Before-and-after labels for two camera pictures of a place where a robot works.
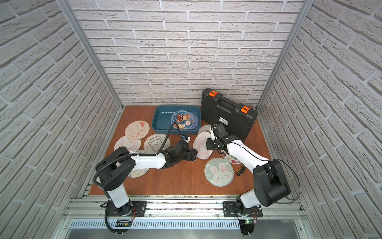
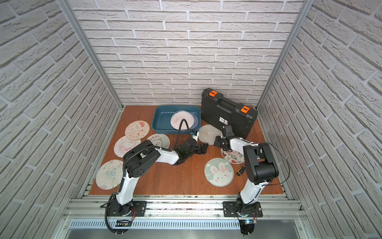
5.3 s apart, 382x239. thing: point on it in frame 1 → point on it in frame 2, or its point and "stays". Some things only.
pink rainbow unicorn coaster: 131,145 stays
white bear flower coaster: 153,143 stays
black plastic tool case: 238,119 stays
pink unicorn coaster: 200,145 → 177,117
